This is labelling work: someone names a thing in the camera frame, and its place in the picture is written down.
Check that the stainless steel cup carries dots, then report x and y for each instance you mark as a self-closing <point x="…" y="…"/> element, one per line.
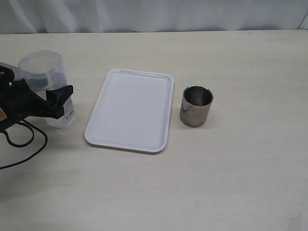
<point x="195" y="105"/>

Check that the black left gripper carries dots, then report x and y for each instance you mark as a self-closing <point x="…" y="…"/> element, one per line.
<point x="18" y="102"/>

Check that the clear plastic measuring container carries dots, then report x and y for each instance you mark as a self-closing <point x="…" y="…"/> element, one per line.
<point x="46" y="59"/>

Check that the white backdrop curtain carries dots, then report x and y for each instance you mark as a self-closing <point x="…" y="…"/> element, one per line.
<point x="99" y="16"/>

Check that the white rectangular plastic tray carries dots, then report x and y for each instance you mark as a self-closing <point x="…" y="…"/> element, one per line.
<point x="132" y="111"/>

